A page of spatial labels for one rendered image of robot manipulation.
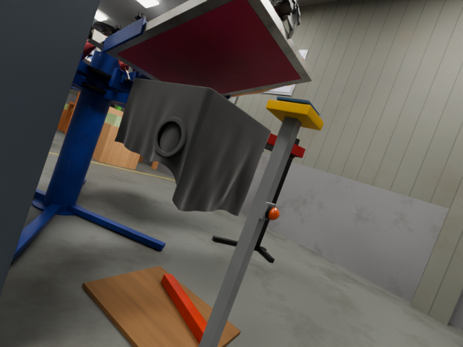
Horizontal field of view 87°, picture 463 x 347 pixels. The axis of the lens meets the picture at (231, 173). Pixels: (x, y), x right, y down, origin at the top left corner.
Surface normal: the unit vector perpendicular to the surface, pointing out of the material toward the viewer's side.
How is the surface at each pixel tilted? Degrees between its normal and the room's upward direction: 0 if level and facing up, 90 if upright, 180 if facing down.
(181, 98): 90
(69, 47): 90
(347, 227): 90
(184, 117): 92
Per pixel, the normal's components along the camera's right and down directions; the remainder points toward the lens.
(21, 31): 0.71, 0.29
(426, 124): -0.61, -0.19
